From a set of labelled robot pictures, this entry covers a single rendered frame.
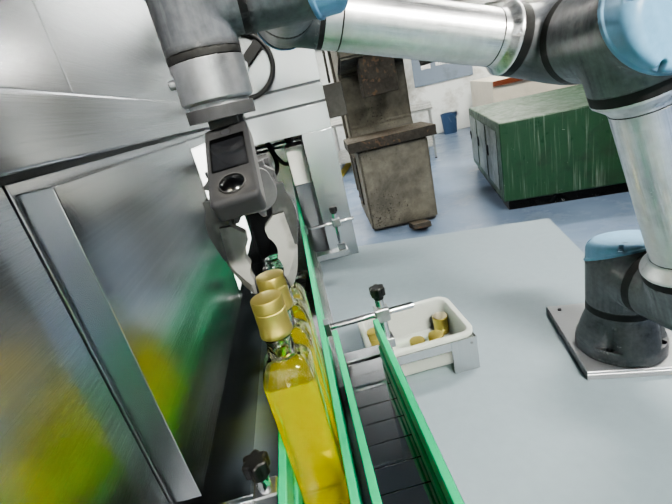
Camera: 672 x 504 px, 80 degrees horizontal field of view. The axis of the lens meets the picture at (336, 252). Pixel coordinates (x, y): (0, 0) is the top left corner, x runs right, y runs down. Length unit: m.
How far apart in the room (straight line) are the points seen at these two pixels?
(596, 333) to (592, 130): 3.32
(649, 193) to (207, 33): 0.56
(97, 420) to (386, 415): 0.40
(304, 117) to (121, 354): 1.19
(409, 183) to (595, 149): 1.59
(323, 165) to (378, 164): 2.43
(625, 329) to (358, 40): 0.68
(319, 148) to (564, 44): 1.02
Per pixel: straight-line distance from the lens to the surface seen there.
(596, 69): 0.60
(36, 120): 0.41
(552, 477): 0.76
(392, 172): 3.95
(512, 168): 4.01
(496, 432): 0.80
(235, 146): 0.41
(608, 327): 0.91
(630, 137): 0.63
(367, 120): 4.38
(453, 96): 10.31
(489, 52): 0.65
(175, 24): 0.44
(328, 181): 1.51
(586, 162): 4.18
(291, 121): 1.48
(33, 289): 0.38
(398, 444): 0.62
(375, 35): 0.59
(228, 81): 0.43
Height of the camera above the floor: 1.33
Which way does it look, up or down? 21 degrees down
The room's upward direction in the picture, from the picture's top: 14 degrees counter-clockwise
